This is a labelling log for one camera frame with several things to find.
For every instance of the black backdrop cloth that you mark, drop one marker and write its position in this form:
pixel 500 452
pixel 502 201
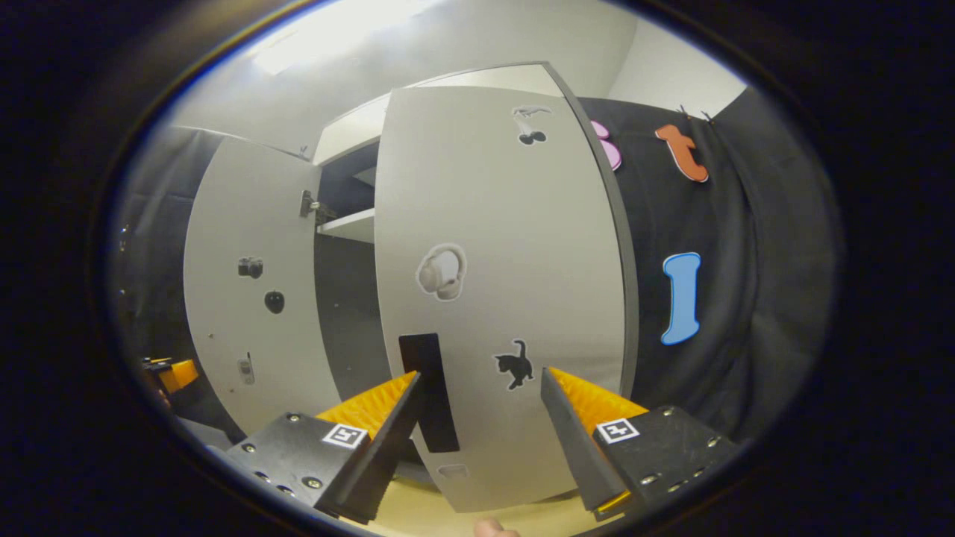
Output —
pixel 761 261

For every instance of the white cabinet door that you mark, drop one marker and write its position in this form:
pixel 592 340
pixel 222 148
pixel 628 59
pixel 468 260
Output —
pixel 522 224
pixel 254 209

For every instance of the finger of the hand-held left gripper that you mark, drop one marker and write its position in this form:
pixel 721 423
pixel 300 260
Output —
pixel 179 375

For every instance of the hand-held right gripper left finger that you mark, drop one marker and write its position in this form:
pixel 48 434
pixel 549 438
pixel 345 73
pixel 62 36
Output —
pixel 384 447

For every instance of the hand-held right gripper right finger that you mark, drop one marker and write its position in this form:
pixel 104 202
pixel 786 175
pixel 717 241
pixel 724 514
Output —
pixel 571 440

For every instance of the metal door hinge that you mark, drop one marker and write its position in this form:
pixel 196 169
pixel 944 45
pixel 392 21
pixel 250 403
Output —
pixel 308 203

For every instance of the white and grey cabinet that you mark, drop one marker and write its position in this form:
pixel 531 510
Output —
pixel 351 313

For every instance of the white cabinet shelf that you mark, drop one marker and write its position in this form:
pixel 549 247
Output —
pixel 351 226

